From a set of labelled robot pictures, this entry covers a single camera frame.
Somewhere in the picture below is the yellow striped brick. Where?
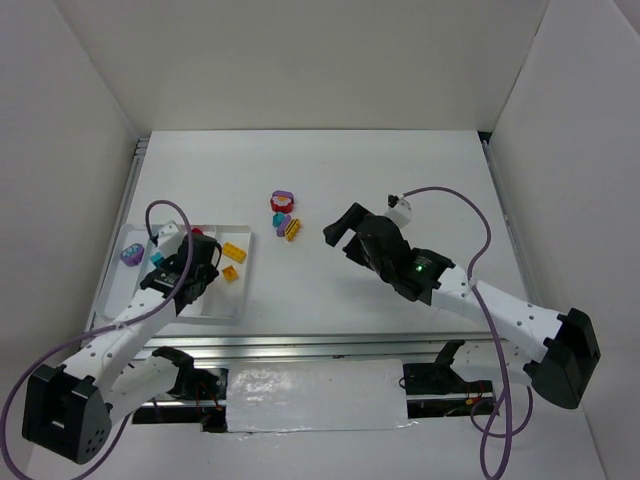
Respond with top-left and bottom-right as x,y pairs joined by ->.
284,218 -> 301,242

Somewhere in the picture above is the teal purple brick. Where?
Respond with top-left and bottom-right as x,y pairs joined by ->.
272,212 -> 291,237

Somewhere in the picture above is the yellow small square brick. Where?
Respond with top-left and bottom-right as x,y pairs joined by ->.
221,265 -> 239,283

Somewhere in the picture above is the purple paw brick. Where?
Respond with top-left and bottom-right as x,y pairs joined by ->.
120,243 -> 144,267

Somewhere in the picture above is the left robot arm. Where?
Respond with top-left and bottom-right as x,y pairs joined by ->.
22,234 -> 221,465

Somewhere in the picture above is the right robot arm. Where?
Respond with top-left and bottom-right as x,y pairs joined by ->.
323,196 -> 601,409

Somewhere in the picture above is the purple red flower brick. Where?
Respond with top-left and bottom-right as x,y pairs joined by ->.
270,190 -> 295,214

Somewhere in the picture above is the white divided tray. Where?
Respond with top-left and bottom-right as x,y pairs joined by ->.
97,223 -> 255,320

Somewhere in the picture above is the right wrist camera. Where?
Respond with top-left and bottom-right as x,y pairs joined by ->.
384,195 -> 412,230

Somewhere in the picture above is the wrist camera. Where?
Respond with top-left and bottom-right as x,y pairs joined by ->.
151,221 -> 184,258
384,195 -> 412,230

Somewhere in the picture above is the aluminium frame rail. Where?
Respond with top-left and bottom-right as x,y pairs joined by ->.
133,333 -> 492,363

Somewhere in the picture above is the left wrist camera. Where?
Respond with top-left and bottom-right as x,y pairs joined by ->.
151,221 -> 184,258

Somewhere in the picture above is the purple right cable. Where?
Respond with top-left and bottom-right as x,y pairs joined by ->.
399,185 -> 534,480

